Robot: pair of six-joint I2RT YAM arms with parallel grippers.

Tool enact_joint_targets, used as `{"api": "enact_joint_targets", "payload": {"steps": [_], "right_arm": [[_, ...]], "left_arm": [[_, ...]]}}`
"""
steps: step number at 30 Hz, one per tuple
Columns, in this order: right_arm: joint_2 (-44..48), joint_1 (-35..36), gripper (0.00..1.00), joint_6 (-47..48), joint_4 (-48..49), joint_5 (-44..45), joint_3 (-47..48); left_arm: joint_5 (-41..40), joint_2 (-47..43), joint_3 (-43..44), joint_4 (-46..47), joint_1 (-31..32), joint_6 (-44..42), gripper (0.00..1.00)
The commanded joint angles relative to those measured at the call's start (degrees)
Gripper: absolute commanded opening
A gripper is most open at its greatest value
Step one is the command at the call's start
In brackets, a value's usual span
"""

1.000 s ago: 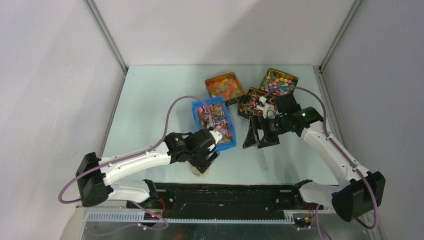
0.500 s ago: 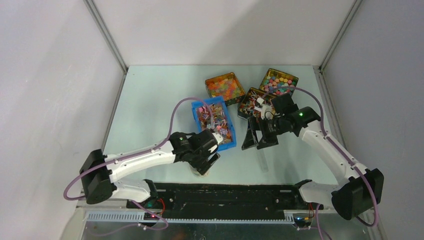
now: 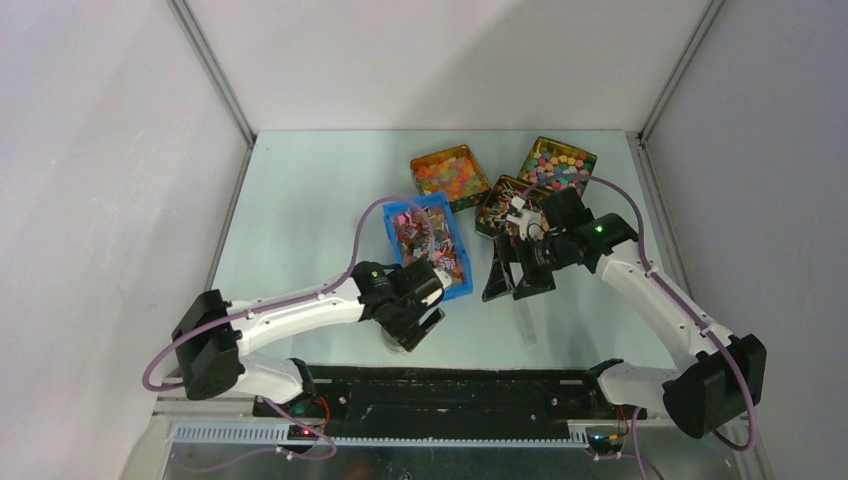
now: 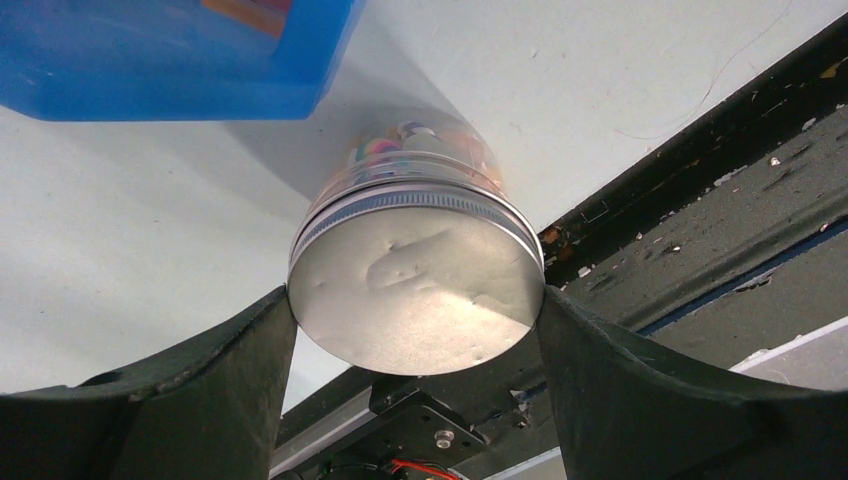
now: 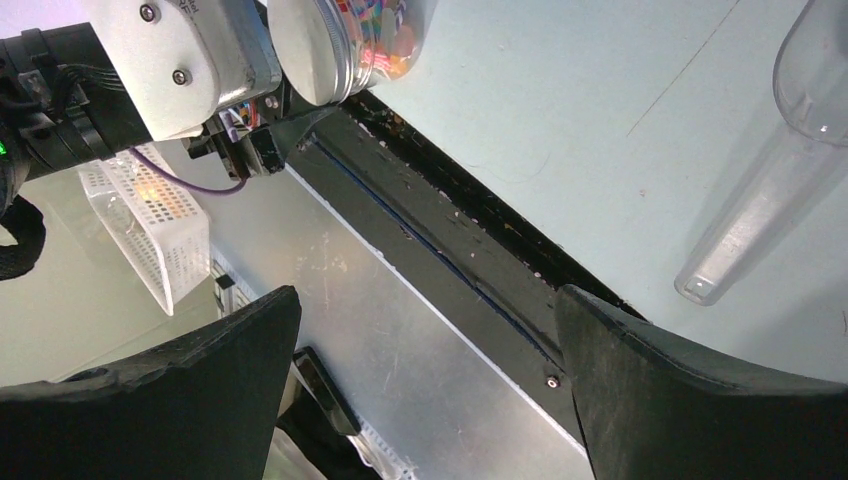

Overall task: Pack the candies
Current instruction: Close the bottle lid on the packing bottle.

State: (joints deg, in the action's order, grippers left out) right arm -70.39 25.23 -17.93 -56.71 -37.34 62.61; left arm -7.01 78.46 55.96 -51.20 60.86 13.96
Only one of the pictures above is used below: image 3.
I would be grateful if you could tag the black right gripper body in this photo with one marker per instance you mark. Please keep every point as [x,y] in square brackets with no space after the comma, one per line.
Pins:
[546,252]

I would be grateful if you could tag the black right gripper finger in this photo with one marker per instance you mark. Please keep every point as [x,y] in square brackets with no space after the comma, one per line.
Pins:
[500,281]
[534,283]

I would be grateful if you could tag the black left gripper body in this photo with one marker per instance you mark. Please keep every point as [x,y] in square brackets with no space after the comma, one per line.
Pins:
[403,325]

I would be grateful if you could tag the clear plastic scoop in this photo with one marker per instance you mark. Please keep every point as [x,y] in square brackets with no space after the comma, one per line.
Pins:
[525,322]

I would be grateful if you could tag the clear plastic jar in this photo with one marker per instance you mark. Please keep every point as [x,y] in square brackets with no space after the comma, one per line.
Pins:
[391,343]

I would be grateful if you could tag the blue plastic candy bin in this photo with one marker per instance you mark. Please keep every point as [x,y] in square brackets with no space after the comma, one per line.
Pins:
[431,232]

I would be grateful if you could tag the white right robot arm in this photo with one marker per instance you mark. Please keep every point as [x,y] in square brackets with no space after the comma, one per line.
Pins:
[716,375]

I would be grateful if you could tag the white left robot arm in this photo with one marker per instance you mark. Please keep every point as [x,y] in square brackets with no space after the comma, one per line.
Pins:
[219,342]

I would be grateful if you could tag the tin of wrapped candies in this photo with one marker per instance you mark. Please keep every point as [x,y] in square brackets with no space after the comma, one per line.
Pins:
[491,219]

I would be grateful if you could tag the tin of pastel candies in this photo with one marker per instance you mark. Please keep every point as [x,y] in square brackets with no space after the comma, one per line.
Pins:
[554,163]

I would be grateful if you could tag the tin of orange candies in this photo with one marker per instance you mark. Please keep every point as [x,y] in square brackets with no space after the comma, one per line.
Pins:
[456,173]

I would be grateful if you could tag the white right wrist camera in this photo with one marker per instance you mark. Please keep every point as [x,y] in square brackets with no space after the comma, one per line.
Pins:
[529,223]

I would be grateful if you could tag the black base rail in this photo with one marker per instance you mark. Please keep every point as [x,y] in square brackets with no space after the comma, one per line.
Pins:
[452,402]

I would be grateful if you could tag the grey slotted cable duct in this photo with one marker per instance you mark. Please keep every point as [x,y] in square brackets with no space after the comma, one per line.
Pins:
[284,434]

